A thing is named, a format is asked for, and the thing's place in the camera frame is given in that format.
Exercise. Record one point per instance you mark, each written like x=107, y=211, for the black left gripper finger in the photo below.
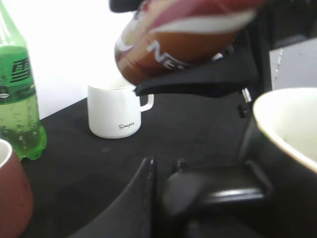
x=132, y=213

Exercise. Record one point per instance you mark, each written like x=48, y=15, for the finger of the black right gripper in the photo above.
x=229, y=74

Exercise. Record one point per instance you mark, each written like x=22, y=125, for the black mug white inside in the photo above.
x=271, y=192

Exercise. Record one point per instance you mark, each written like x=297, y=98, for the brown coffee drink bottle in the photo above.
x=165, y=36

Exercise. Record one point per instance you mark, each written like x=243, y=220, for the white Simple mug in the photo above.
x=114, y=109

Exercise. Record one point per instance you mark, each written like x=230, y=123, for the maroon ceramic mug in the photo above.
x=16, y=197

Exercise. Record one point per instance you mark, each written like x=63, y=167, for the green sprite bottle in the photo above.
x=20, y=123

